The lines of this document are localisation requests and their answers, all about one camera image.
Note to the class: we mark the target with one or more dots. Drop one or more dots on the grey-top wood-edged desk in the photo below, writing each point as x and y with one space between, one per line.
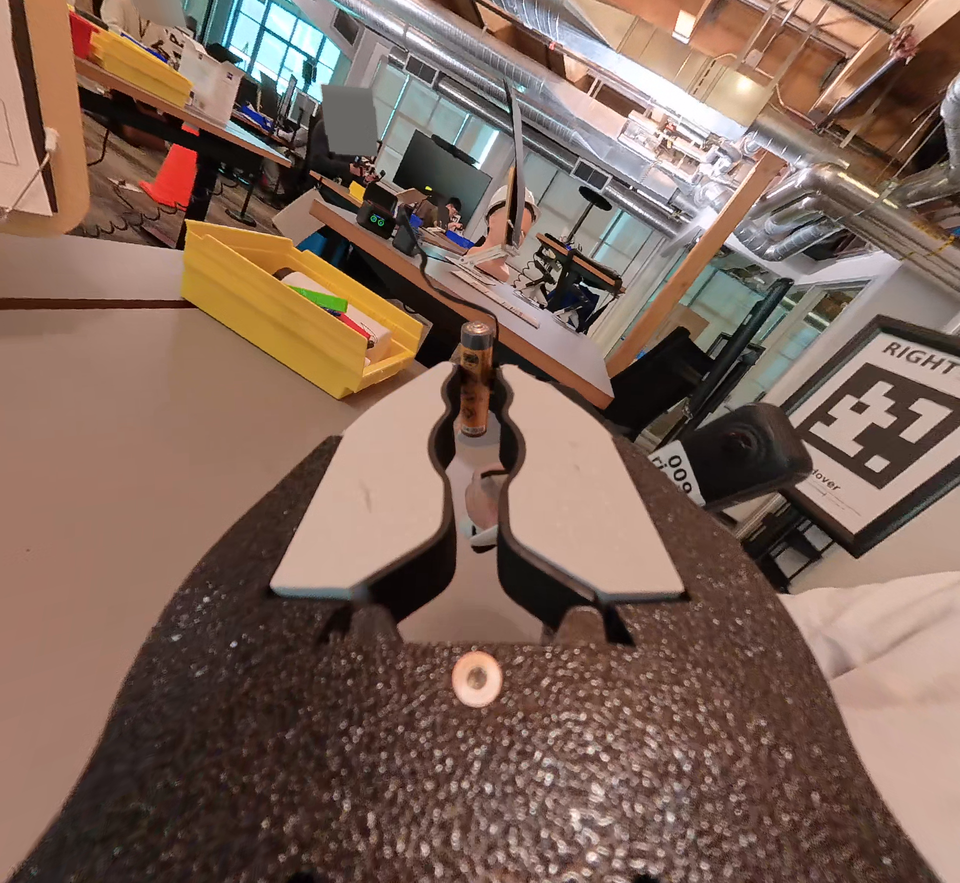
540 343

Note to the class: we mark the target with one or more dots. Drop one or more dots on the white tube with brown end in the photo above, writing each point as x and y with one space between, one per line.
307 283

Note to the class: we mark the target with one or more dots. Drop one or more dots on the dark small box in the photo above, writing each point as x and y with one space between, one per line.
405 238

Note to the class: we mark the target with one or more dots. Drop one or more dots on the person's white shirt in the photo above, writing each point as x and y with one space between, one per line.
885 673

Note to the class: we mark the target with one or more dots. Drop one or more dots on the black round-top stand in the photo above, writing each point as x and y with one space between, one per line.
592 194

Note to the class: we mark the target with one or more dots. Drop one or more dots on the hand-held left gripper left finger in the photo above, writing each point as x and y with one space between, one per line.
367 508

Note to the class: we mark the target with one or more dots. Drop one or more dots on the yellow plastic bin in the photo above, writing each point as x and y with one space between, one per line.
255 313

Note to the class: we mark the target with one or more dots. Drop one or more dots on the white cylinder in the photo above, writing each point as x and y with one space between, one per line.
375 343

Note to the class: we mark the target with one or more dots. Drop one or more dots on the white cardboard box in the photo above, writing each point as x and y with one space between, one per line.
210 84

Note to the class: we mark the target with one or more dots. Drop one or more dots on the black tripod stand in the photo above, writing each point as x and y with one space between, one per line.
739 350

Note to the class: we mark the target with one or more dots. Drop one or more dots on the small red item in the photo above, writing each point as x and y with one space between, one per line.
352 324

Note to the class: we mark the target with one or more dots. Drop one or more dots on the black-framed marker poster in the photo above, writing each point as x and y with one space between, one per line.
862 410

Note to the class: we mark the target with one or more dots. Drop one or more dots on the instruction sheet on board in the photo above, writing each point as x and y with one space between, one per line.
71 110

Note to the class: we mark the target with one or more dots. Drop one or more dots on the orange and black battery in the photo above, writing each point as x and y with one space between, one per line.
476 380

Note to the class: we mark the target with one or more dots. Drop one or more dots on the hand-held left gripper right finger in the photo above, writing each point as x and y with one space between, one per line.
592 508

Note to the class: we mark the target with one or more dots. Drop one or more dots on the red plastic bin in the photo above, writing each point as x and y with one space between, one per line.
82 35

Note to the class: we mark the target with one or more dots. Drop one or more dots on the orange traffic cone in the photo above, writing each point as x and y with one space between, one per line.
176 174

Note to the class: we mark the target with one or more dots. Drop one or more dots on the black case with green lights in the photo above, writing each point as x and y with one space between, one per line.
377 212

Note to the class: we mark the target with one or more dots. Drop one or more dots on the slim wooden post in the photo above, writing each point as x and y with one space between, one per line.
697 260

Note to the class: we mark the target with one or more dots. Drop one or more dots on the stack of yellow bins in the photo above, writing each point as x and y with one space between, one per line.
142 69

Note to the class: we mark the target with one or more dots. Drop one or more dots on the green block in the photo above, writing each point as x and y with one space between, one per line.
322 298

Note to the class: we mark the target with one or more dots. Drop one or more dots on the wooden-top standing desk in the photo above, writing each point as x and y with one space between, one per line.
247 140

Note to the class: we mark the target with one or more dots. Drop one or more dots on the black office chair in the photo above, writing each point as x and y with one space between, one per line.
660 373

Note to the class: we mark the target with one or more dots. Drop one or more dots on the black computer monitor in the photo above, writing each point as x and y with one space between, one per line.
442 178

